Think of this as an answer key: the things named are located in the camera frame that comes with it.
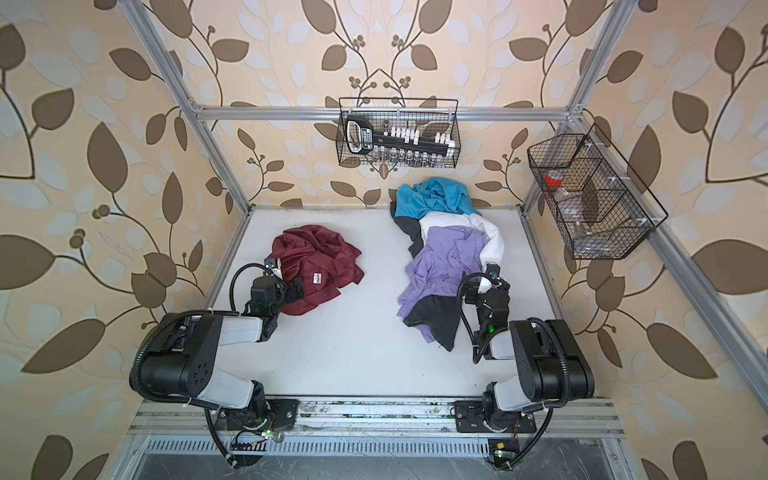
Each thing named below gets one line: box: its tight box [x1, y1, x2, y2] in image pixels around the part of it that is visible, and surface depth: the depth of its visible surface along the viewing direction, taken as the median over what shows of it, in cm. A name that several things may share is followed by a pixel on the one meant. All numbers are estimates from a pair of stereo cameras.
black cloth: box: [390, 202, 464, 352], surface depth 93 cm
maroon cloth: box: [268, 225, 364, 316], surface depth 98 cm
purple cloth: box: [397, 226, 489, 344], surface depth 98 cm
